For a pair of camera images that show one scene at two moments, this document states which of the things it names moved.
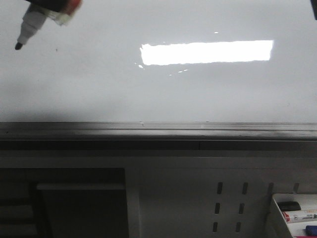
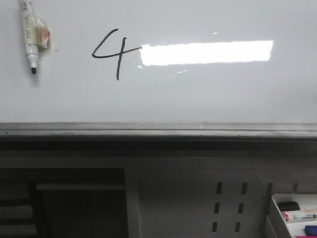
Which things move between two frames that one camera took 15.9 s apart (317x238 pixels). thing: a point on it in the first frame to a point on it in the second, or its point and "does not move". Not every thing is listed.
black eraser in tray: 289,206 does not move
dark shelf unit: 63,202 does not move
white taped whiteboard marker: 33,19 to 36,34
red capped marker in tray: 300,215 does not move
